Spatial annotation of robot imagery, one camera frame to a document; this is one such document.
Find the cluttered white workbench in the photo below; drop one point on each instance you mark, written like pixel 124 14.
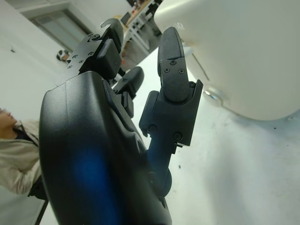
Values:
pixel 138 25

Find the grey framed window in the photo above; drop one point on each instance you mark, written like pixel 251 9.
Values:
pixel 58 27

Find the white two-slot toaster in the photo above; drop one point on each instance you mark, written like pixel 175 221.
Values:
pixel 243 58

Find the person in beige sweater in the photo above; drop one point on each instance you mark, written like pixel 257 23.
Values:
pixel 16 159

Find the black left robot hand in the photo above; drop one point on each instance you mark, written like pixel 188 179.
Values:
pixel 93 145

